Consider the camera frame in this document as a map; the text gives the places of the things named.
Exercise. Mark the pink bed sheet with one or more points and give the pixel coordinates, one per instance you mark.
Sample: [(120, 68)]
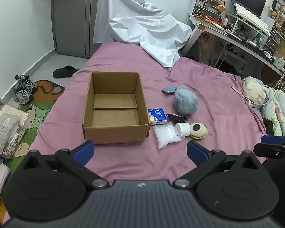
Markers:
[(216, 114)]

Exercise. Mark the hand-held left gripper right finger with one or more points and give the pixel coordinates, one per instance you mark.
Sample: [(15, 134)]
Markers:
[(196, 152)]

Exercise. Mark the white keyboard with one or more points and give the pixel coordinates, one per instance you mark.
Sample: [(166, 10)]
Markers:
[(249, 15)]

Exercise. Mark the cream dotted parcel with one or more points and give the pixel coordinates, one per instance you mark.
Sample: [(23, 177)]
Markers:
[(10, 109)]

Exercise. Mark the small blue knitted pouch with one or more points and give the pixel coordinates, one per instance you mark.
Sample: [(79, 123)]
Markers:
[(168, 89)]

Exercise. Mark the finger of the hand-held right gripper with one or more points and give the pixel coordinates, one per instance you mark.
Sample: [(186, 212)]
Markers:
[(272, 139)]

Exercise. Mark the green cartoon floor mat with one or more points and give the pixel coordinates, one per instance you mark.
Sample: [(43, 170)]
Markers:
[(41, 114)]

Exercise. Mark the floral pastel blanket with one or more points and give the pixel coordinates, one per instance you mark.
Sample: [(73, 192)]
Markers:
[(275, 104)]

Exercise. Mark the grey sneaker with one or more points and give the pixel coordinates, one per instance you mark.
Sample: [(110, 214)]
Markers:
[(27, 83), (22, 95)]

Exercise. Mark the clear bag of white filling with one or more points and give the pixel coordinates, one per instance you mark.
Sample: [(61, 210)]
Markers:
[(163, 135)]

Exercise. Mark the white desk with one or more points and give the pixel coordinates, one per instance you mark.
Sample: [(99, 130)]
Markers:
[(194, 35)]

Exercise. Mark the grey plastic parcel bag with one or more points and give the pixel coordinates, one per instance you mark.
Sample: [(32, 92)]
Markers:
[(3, 133)]

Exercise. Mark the silver patterned foil bag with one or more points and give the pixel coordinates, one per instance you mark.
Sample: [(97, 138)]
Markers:
[(17, 137)]

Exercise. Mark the brown cardboard box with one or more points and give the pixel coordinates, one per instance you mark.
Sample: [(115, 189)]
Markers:
[(114, 133)]

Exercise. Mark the blue tissue packet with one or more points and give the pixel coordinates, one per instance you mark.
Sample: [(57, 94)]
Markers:
[(158, 116)]

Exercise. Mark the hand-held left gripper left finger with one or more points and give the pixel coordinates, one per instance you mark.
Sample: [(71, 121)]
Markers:
[(85, 150)]

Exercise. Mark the white monitor riser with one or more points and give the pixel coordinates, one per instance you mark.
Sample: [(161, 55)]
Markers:
[(232, 21)]

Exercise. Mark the grey-blue round plush toy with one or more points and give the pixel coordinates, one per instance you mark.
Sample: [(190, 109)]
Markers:
[(185, 101)]

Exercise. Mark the clear drawer organizer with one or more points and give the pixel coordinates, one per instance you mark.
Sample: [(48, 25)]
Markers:
[(201, 4)]

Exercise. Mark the burger plush toy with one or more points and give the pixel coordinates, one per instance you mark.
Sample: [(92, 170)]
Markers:
[(198, 130)]

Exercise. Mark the small white bag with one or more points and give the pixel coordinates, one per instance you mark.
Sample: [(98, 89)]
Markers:
[(280, 63)]

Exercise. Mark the white sheet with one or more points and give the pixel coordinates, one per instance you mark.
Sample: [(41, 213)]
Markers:
[(137, 21)]

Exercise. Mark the black slipper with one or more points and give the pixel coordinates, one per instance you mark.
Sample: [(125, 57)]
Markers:
[(65, 71)]

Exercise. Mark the grey wardrobe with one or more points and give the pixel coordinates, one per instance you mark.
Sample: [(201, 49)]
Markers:
[(71, 16)]

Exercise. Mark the desktop shelf organizer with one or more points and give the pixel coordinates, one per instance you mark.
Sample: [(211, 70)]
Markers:
[(276, 32)]

